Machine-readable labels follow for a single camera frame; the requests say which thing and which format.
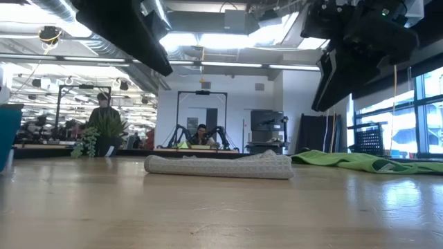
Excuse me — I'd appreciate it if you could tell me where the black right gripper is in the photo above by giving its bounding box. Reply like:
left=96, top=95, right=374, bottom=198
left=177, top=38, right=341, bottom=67
left=300, top=0, right=419, bottom=112

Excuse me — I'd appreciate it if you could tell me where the green microfiber towel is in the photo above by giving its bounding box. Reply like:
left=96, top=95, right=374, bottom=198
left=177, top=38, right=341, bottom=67
left=290, top=149, right=443, bottom=175

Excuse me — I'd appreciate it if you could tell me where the grey waffle microfiber towel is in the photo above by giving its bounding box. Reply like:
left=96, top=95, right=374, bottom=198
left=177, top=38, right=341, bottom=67
left=144, top=149, right=295, bottom=180

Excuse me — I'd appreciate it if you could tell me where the blue plastic basket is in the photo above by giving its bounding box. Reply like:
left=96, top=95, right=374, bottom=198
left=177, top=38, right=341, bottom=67
left=0, top=103, right=24, bottom=173

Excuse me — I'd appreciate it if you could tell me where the black upright panel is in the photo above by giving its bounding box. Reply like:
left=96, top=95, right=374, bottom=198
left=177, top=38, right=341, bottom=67
left=300, top=113, right=342, bottom=153

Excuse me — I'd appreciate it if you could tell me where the black perforated crate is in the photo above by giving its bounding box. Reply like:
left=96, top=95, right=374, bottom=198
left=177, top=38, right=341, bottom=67
left=347, top=120, right=389, bottom=156

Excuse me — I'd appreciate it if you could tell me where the grey ceiling junction box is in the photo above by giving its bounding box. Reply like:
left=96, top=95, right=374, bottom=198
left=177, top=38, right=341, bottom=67
left=224, top=9, right=247, bottom=30

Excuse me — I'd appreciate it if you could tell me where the black equipment cabinet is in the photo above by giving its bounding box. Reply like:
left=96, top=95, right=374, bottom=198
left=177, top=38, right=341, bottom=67
left=246, top=109, right=289, bottom=155

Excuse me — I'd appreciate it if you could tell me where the person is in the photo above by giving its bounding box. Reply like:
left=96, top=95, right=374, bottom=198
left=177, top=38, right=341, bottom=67
left=88, top=92, right=122, bottom=129
left=189, top=123, right=216, bottom=147

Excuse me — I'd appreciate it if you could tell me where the potted succulent in black pot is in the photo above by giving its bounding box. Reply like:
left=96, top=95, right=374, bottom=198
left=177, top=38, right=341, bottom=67
left=71, top=110, right=129, bottom=159

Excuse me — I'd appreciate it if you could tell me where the background wooden-top table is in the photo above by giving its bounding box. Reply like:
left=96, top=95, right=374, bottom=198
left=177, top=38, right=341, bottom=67
left=154, top=147, right=240, bottom=155

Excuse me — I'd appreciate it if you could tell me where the lime green cloth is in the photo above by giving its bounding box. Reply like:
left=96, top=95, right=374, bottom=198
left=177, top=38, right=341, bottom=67
left=178, top=140, right=212, bottom=150

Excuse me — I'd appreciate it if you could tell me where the silver ceiling air duct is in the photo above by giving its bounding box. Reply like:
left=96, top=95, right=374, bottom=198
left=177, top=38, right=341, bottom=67
left=30, top=0, right=172, bottom=93

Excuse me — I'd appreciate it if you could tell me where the yellow hanging cable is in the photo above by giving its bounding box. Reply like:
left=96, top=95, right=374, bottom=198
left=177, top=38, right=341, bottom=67
left=390, top=64, right=398, bottom=153

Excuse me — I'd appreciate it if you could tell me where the black ceiling cable reel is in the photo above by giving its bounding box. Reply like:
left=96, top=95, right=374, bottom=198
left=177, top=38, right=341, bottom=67
left=37, top=26, right=63, bottom=46

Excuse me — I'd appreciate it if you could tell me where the black table edge rail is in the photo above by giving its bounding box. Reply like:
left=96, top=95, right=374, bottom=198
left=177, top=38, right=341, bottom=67
left=13, top=147, right=302, bottom=160

